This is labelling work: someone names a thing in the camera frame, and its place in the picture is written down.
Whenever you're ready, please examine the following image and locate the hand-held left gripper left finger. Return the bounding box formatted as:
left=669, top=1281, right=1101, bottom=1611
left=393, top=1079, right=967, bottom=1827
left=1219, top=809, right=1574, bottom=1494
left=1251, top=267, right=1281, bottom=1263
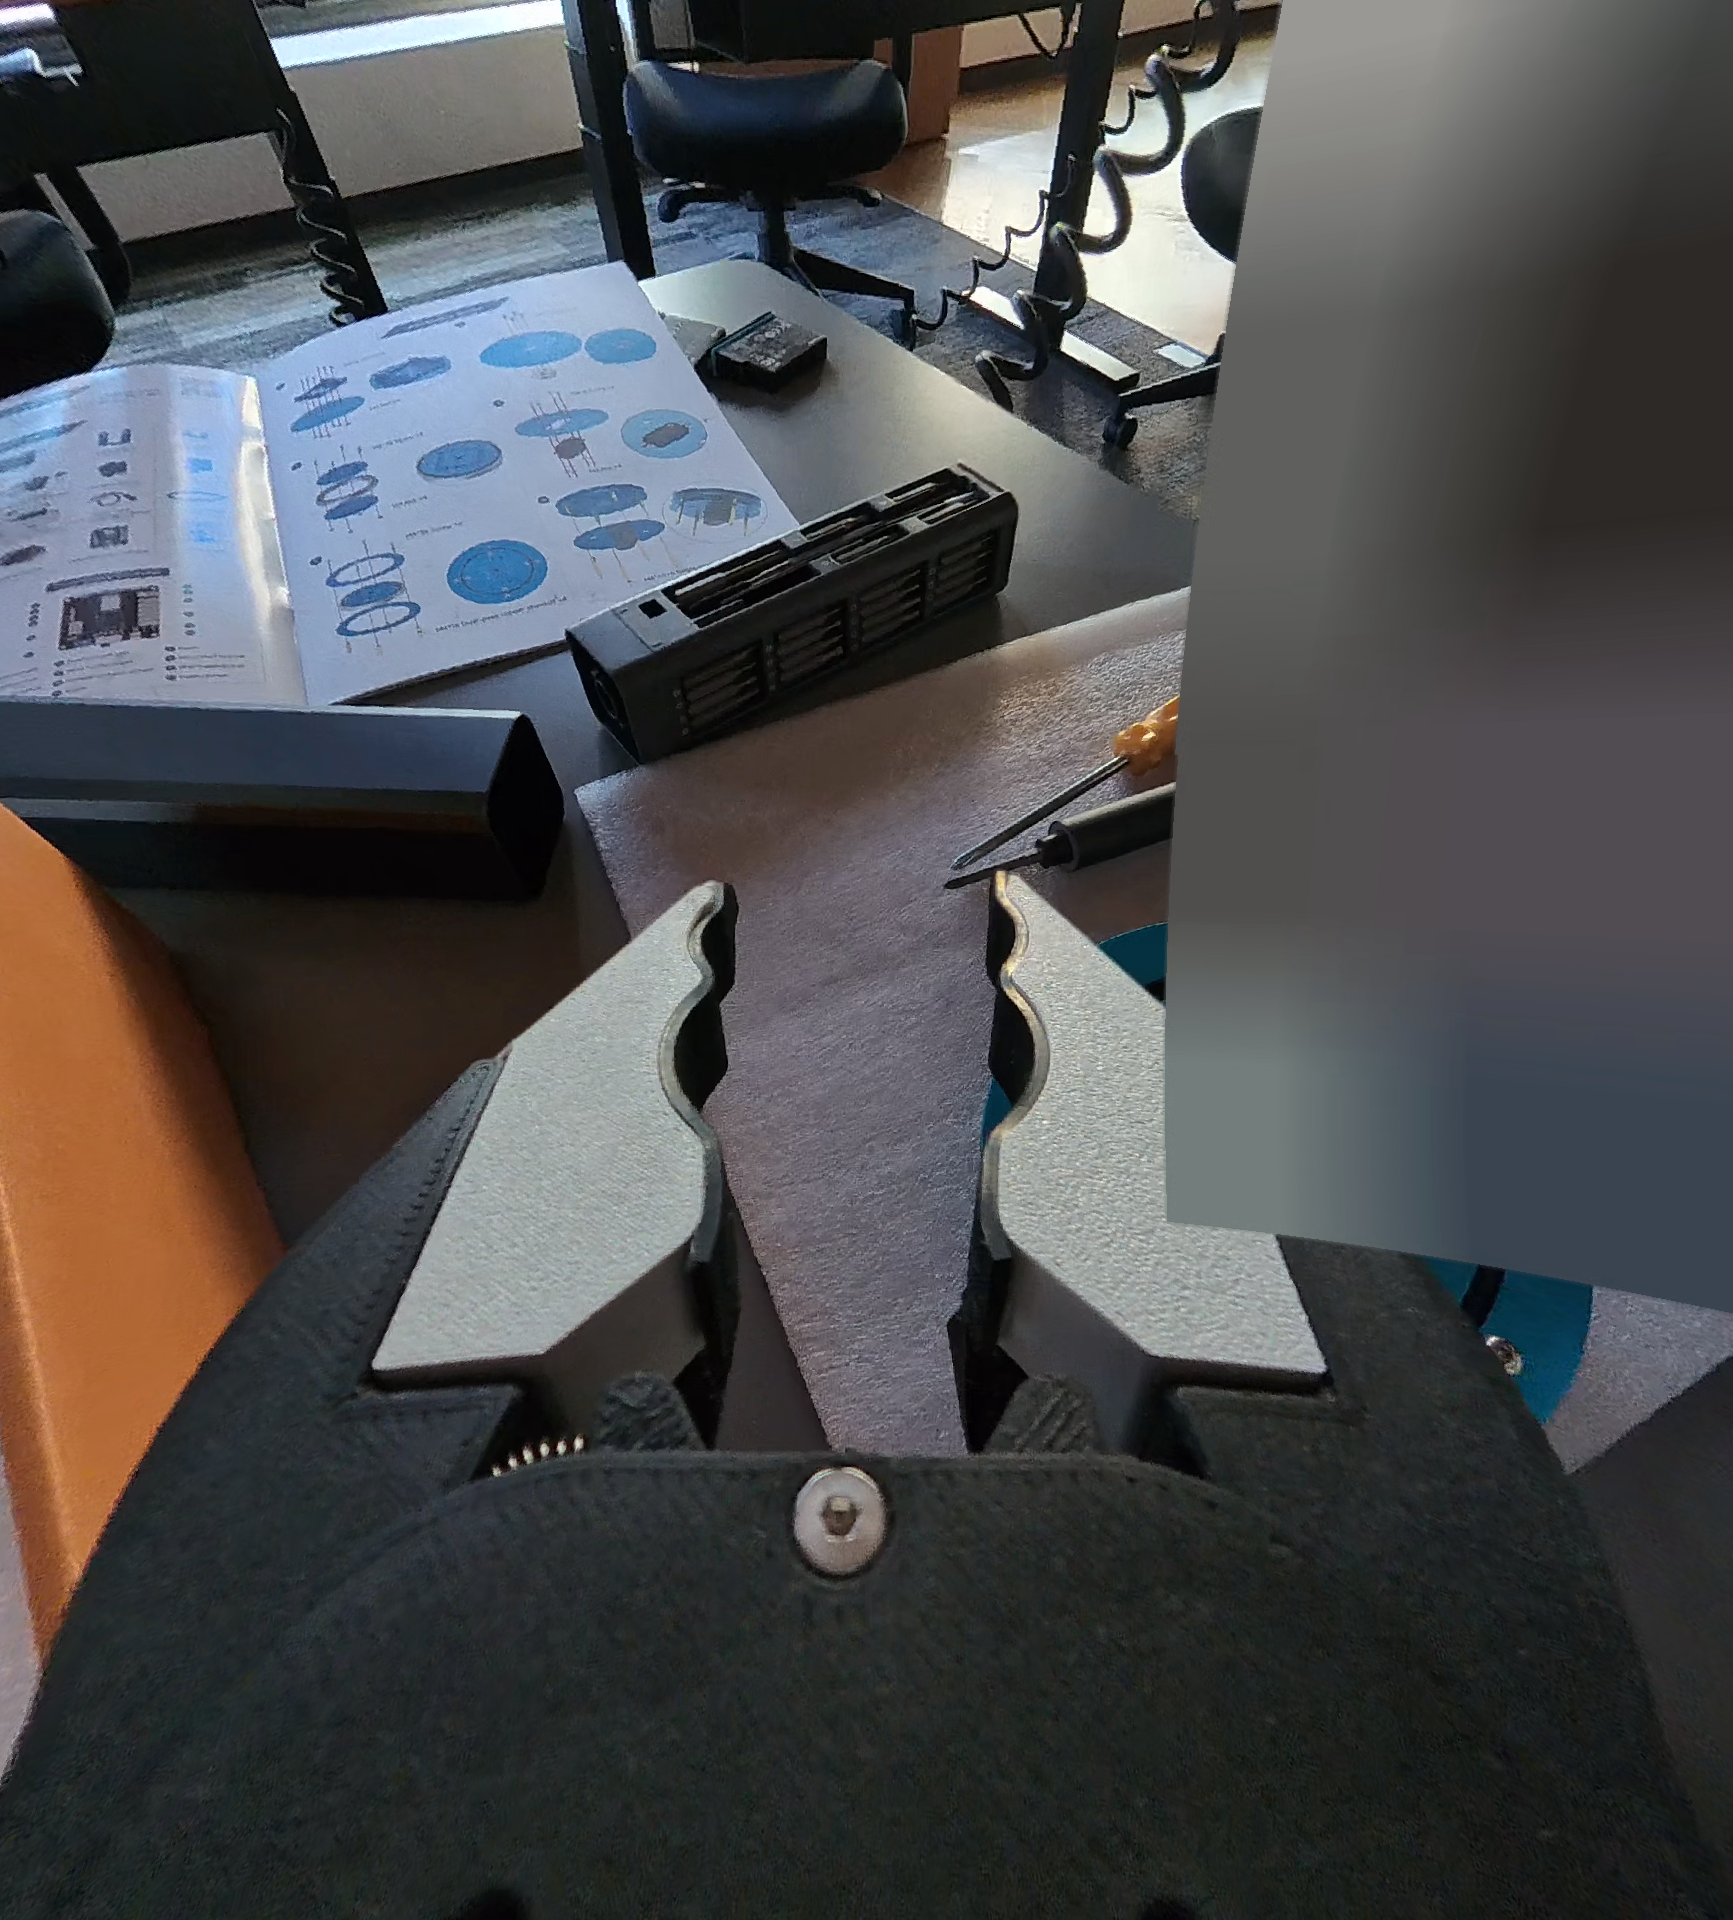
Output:
left=369, top=882, right=742, bottom=1451

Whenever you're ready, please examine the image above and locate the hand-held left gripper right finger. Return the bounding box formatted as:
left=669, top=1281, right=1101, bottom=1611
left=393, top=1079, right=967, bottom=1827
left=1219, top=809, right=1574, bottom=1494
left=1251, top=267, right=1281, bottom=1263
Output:
left=961, top=870, right=1330, bottom=1452

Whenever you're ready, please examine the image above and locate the blue round turntable base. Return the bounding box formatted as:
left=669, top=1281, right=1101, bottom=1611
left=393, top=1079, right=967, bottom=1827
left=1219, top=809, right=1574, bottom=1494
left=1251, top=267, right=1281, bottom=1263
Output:
left=987, top=919, right=1601, bottom=1424

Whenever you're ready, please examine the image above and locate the black electric screwdriver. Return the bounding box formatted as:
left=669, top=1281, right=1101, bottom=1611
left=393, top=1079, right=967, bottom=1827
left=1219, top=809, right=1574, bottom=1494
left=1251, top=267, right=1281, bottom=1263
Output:
left=945, top=781, right=1181, bottom=891

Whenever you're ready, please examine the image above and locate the grey foam mat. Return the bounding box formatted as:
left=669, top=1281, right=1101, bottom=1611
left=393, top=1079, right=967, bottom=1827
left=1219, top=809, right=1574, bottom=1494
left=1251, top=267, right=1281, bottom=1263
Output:
left=573, top=589, right=1733, bottom=1480

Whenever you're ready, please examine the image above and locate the orange box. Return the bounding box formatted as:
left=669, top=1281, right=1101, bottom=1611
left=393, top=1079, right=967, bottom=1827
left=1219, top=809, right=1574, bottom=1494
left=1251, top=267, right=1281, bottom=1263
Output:
left=0, top=735, right=285, bottom=1669

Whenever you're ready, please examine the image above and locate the dark grey case sleeve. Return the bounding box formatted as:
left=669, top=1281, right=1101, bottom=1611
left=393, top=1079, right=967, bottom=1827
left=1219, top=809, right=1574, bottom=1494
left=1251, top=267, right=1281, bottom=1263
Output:
left=0, top=693, right=567, bottom=906

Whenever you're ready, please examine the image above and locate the open instruction manual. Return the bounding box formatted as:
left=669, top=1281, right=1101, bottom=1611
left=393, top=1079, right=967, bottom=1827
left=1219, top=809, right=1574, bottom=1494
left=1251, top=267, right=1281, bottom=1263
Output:
left=0, top=267, right=803, bottom=709

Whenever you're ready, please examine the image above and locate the black office stool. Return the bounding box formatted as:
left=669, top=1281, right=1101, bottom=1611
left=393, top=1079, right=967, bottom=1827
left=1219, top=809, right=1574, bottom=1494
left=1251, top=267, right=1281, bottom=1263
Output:
left=623, top=56, right=917, bottom=303
left=978, top=104, right=1265, bottom=452

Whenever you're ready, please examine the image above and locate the brown cardboard box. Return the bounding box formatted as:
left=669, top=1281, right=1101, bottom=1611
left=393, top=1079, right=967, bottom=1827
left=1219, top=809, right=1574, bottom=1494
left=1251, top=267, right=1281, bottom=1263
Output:
left=873, top=31, right=964, bottom=144

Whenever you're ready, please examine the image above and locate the yellow handled screwdriver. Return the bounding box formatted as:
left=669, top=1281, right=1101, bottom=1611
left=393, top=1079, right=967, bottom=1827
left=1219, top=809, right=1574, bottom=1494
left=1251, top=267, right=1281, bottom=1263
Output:
left=957, top=695, right=1182, bottom=872

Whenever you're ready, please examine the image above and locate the black coiled cable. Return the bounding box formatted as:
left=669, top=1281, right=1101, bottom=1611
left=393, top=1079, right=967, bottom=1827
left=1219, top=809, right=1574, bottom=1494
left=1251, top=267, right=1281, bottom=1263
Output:
left=271, top=126, right=364, bottom=325
left=940, top=0, right=1242, bottom=423

